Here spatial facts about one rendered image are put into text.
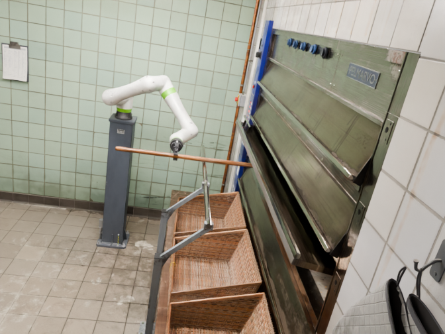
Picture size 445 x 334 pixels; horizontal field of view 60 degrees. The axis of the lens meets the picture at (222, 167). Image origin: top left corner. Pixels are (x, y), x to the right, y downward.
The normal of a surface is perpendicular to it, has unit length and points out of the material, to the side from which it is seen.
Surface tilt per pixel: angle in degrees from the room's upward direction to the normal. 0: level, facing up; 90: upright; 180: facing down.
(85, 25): 90
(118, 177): 90
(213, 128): 90
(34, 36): 90
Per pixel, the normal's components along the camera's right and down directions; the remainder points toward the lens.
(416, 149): -0.98, -0.13
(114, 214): 0.07, 0.36
